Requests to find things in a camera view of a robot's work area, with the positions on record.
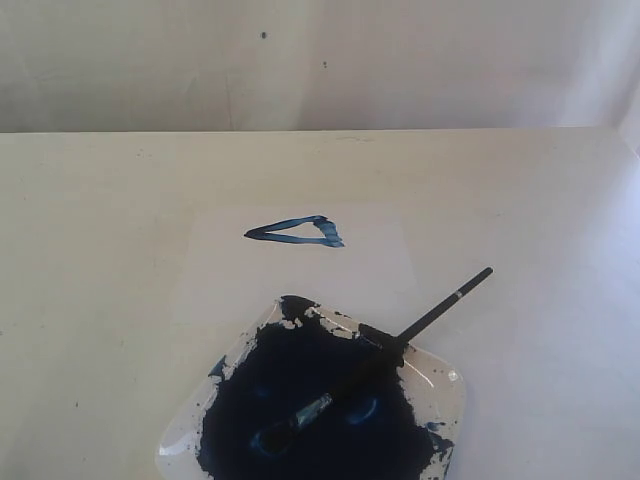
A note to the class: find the white square paint dish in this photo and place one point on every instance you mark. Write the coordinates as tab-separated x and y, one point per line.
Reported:
404	426

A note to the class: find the black paintbrush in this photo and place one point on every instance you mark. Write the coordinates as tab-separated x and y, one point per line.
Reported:
274	439

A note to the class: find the white paper sheet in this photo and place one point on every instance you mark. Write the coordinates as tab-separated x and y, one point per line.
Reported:
351	257

